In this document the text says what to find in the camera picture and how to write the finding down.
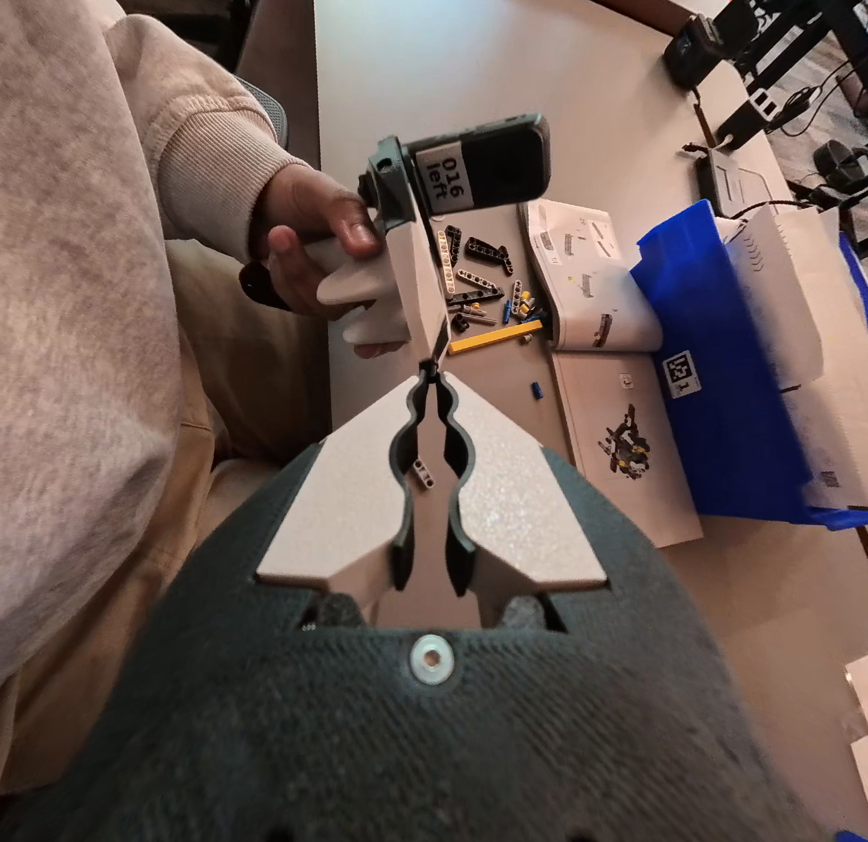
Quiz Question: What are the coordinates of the person's left hand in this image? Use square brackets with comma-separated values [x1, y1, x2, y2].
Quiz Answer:
[246, 166, 382, 312]

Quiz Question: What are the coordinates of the person's left forearm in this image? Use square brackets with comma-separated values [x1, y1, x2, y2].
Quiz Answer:
[115, 21, 317, 263]

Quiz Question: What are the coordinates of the yellow lego beam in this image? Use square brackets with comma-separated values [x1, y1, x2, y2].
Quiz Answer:
[448, 318, 545, 356]

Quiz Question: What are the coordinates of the black metal stand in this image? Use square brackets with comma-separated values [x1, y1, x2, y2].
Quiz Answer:
[715, 0, 868, 152]

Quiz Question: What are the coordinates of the black cable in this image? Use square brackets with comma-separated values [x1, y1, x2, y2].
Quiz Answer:
[766, 58, 865, 139]

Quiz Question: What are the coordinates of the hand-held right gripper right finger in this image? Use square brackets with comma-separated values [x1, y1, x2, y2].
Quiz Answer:
[434, 373, 608, 631]

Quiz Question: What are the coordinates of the black power adapter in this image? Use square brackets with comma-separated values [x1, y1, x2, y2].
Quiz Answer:
[662, 13, 750, 91]

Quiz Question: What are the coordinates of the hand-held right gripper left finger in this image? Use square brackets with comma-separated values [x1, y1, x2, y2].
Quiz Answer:
[255, 374, 435, 624]

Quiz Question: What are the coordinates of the white object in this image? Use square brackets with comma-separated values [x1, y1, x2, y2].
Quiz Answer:
[841, 655, 868, 755]

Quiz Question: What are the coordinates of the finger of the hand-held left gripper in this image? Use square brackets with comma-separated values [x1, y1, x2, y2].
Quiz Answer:
[389, 219, 453, 368]

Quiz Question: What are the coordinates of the blue plastic bin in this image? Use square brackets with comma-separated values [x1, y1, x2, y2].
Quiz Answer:
[629, 199, 868, 532]

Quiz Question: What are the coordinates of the black round object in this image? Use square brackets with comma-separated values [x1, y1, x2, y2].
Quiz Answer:
[812, 140, 868, 193]

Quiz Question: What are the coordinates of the white instruction booklet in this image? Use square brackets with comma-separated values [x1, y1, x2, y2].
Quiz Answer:
[551, 349, 704, 549]

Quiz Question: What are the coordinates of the pile of lego pieces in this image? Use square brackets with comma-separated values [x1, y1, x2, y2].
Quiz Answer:
[437, 223, 543, 334]

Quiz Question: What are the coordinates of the person's beige sweatshirt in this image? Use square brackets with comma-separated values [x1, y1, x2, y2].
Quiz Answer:
[0, 0, 320, 683]

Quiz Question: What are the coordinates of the open instruction booklet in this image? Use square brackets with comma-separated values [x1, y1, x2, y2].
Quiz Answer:
[517, 199, 664, 352]

